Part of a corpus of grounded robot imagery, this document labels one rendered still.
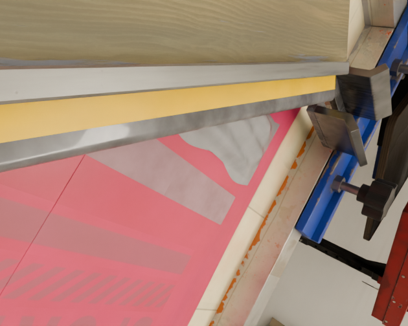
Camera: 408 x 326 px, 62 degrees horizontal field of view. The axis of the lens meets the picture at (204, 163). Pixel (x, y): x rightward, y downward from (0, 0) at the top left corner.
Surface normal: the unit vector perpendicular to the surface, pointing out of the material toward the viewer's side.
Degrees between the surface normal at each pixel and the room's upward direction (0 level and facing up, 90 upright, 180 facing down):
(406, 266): 90
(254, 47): 12
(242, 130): 29
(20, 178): 0
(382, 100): 45
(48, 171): 0
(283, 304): 90
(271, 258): 90
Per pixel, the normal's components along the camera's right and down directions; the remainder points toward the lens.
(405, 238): -0.65, 0.57
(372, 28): -0.48, -0.37
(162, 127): 0.74, 0.13
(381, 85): 0.18, 0.85
